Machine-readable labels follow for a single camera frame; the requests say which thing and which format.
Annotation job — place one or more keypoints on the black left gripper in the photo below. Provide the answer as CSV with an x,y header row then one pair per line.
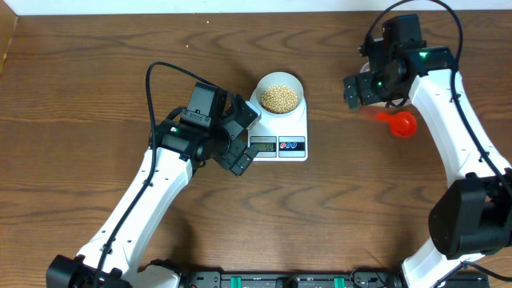
x,y
236,147

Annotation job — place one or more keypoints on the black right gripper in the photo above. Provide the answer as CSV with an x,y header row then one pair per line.
x,y
363,81

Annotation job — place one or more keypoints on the red plastic scoop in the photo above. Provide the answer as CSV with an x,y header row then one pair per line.
x,y
402,124

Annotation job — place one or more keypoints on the white digital kitchen scale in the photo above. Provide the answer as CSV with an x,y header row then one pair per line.
x,y
280,137

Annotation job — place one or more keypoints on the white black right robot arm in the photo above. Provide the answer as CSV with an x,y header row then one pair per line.
x,y
473,217

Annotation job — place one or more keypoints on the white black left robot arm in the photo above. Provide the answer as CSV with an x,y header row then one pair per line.
x,y
112,257

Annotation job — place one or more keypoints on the soybeans pile in bowl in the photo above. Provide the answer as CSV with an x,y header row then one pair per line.
x,y
279,99

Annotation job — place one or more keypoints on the grey plastic bowl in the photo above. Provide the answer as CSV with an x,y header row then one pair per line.
x,y
280,78

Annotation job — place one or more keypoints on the clear container of soybeans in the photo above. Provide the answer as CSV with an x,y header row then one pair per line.
x,y
366,67

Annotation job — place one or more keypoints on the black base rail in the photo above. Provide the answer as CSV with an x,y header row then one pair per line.
x,y
361,277

